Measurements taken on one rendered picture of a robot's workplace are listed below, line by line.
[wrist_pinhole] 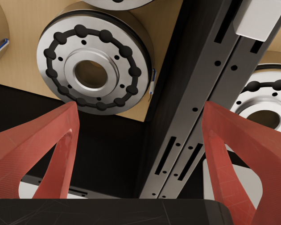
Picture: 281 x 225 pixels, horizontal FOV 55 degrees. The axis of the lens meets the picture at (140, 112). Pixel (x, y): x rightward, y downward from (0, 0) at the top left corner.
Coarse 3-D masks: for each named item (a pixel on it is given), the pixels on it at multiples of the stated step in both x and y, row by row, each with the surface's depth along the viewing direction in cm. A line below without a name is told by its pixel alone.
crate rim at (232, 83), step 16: (272, 32) 12; (240, 48) 13; (256, 48) 13; (240, 64) 14; (256, 64) 14; (224, 80) 14; (240, 80) 14; (224, 96) 15; (192, 144) 18; (176, 160) 20; (192, 160) 20; (176, 176) 21; (160, 192) 23; (176, 192) 22
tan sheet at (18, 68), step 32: (0, 0) 24; (32, 0) 24; (64, 0) 23; (160, 0) 22; (32, 32) 26; (160, 32) 24; (0, 64) 29; (32, 64) 28; (96, 64) 27; (160, 64) 26
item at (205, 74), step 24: (240, 0) 12; (216, 24) 13; (216, 48) 13; (192, 72) 14; (216, 72) 14; (192, 96) 15; (192, 120) 17; (168, 144) 20; (168, 168) 20; (72, 192) 24; (96, 192) 24; (120, 192) 24; (144, 192) 23
